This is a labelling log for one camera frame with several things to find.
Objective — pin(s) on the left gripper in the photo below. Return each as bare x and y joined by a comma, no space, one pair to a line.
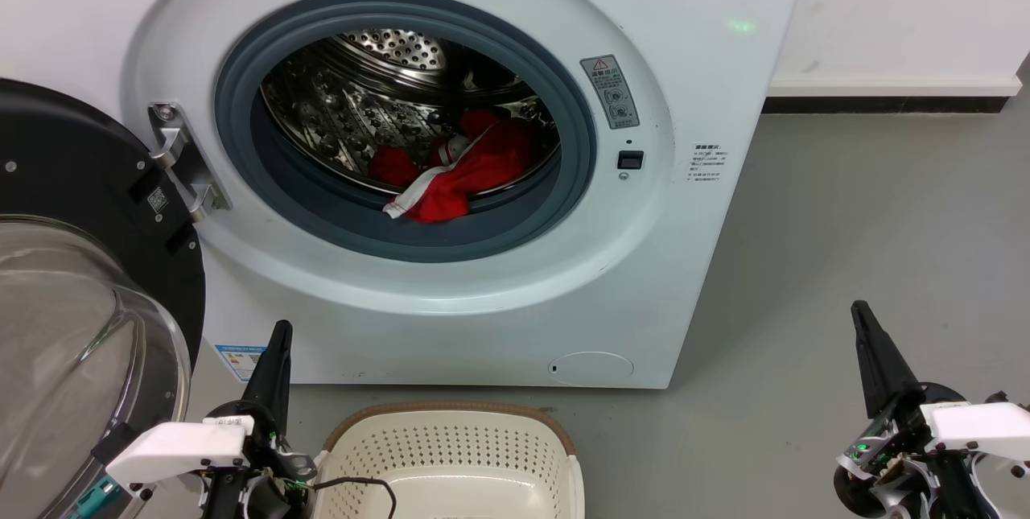
265,495

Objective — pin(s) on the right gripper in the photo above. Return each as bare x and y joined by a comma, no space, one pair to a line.
901,471

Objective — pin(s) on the red garment with white trim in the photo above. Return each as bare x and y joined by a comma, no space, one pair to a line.
475,173

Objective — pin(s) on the cream perforated laundry basket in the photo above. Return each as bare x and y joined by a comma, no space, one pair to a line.
451,455

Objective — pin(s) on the washing machine door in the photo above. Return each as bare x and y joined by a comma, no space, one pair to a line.
72,181

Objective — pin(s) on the stainless steel washing machine drum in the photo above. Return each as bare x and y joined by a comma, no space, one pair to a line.
346,92

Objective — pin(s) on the blue energy label sticker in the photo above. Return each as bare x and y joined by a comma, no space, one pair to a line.
240,360

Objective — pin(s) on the QR code sticker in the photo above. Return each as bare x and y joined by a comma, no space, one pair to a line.
158,199

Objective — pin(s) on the silver metal door hinge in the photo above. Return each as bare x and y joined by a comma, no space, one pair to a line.
181,157

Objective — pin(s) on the grey rubber door gasket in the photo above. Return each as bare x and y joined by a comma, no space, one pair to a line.
241,141

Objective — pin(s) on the white text sticker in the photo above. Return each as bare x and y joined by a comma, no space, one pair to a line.
708,162

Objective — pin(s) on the round white filter cover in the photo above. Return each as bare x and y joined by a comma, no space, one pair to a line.
591,368

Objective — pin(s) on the black door latch socket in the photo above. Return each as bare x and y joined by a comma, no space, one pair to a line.
630,159

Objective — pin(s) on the white front-load washing machine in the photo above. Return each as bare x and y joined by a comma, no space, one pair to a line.
708,60

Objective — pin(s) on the grey warning label sticker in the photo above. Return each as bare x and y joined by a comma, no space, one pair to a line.
610,91

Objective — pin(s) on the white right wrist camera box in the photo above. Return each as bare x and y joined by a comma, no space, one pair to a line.
982,426

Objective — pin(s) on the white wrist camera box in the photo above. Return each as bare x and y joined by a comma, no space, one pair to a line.
177,448
982,426

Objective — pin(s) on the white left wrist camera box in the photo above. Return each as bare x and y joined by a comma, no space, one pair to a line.
177,448

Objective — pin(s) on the white wall baseboard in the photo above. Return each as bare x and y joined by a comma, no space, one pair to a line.
885,87

